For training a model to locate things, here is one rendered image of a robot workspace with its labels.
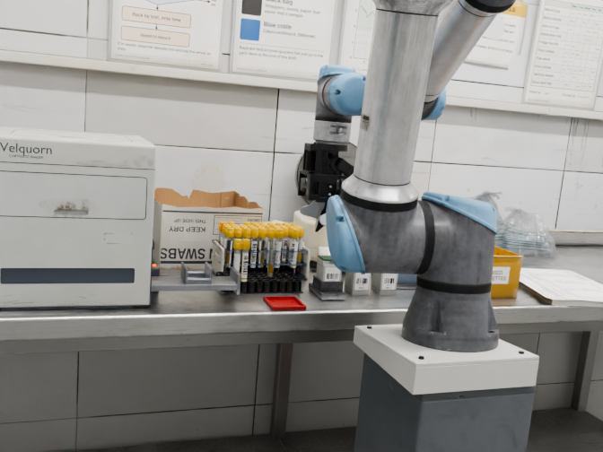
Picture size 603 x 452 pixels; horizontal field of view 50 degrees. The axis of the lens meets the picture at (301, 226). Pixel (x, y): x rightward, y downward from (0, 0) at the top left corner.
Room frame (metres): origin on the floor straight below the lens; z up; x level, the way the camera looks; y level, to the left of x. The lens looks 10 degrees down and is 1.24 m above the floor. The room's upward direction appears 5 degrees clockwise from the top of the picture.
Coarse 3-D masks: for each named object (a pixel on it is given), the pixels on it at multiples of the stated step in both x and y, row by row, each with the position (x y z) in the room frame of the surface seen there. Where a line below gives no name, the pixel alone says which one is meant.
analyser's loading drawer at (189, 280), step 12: (156, 276) 1.22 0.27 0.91; (168, 276) 1.23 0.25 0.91; (180, 276) 1.23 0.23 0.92; (192, 276) 1.24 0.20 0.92; (204, 276) 1.25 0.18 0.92; (216, 276) 1.26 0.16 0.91; (228, 276) 1.27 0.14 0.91; (156, 288) 1.16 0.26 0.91; (168, 288) 1.17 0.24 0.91; (180, 288) 1.17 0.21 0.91; (192, 288) 1.18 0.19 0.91; (204, 288) 1.19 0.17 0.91; (216, 288) 1.20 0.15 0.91; (228, 288) 1.21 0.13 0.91
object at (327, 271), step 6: (318, 258) 1.35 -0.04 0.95; (318, 264) 1.35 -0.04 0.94; (324, 264) 1.32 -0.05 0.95; (330, 264) 1.32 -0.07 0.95; (318, 270) 1.35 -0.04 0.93; (324, 270) 1.31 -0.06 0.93; (330, 270) 1.32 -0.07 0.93; (336, 270) 1.32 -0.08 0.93; (318, 276) 1.34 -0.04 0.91; (324, 276) 1.31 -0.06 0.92; (330, 276) 1.32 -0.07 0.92; (336, 276) 1.32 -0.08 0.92
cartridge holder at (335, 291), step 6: (312, 282) 1.36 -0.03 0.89; (318, 282) 1.33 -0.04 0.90; (324, 282) 1.31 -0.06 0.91; (330, 282) 1.31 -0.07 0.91; (336, 282) 1.32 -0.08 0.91; (342, 282) 1.32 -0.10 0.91; (312, 288) 1.35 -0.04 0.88; (318, 288) 1.32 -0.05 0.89; (324, 288) 1.31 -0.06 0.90; (330, 288) 1.31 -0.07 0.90; (336, 288) 1.32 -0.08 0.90; (342, 288) 1.32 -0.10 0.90; (318, 294) 1.31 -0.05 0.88; (324, 294) 1.29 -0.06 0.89; (330, 294) 1.29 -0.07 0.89; (336, 294) 1.30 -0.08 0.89; (342, 294) 1.30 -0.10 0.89
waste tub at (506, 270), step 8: (496, 248) 1.53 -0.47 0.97; (496, 256) 1.42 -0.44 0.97; (504, 256) 1.42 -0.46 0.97; (512, 256) 1.43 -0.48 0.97; (520, 256) 1.44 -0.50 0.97; (496, 264) 1.42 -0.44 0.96; (504, 264) 1.43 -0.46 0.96; (512, 264) 1.43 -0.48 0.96; (520, 264) 1.44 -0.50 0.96; (496, 272) 1.42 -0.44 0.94; (504, 272) 1.43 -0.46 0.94; (512, 272) 1.44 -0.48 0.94; (496, 280) 1.42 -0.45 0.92; (504, 280) 1.43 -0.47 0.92; (512, 280) 1.44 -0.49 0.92; (496, 288) 1.42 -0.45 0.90; (504, 288) 1.43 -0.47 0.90; (512, 288) 1.44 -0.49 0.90; (496, 296) 1.42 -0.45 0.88; (504, 296) 1.43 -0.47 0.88; (512, 296) 1.44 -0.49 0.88
